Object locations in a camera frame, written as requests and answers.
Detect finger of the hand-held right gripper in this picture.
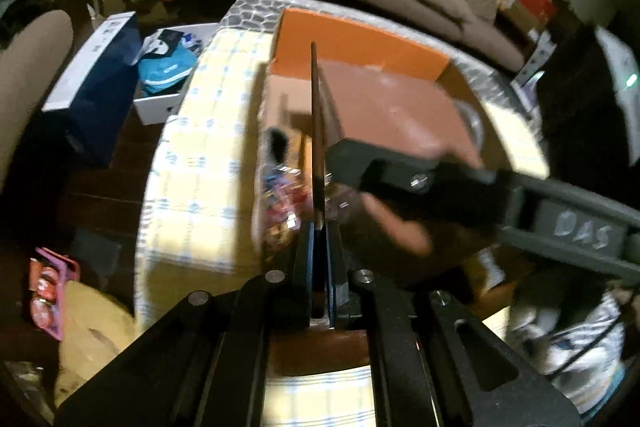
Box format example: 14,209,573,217
327,139,523,228

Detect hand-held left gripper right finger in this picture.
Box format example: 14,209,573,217
322,219,586,427

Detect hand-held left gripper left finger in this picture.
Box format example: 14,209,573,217
52,222,321,427

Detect bag of colourful rubber bands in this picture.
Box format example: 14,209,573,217
262,167,306,248

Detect orange cardboard box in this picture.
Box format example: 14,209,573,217
255,7,506,298

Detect person's white patterned clothing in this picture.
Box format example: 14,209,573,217
505,287,631,413

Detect red box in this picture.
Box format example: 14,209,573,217
515,0,558,25

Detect yellow bag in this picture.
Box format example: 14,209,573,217
52,282,146,408

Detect white open box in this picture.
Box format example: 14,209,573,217
132,23,221,126

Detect blue packets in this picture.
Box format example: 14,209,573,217
137,29,201,98

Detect pink package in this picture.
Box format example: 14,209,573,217
27,247,81,342

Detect navy blue box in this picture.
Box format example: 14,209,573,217
42,12,143,168

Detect brown chair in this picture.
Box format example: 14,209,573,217
0,9,75,192

